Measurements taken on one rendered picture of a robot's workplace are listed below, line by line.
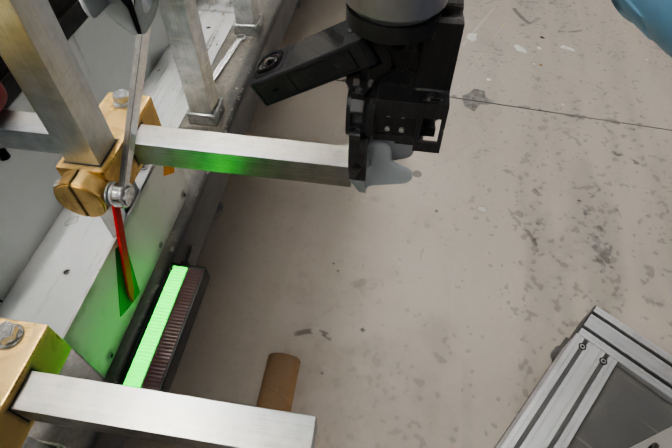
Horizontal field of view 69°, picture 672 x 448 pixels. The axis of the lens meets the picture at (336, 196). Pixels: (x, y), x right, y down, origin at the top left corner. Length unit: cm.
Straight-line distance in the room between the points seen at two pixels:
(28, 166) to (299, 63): 49
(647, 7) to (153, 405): 39
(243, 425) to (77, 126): 29
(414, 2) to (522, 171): 145
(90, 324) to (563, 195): 148
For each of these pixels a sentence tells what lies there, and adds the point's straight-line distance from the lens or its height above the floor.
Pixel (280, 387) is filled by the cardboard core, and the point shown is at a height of 8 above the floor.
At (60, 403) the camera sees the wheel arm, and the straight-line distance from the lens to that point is 46.
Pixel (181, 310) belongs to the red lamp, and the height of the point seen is 70.
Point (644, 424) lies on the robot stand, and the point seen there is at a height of 21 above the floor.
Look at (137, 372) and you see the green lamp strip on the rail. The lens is 58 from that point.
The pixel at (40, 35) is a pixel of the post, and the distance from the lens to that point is 45.
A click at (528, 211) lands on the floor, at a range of 165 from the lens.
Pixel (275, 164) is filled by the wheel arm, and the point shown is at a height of 85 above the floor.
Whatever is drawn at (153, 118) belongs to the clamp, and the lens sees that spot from 58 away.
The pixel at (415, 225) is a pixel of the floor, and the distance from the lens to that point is 152.
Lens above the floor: 121
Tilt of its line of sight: 50 degrees down
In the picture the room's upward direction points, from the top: straight up
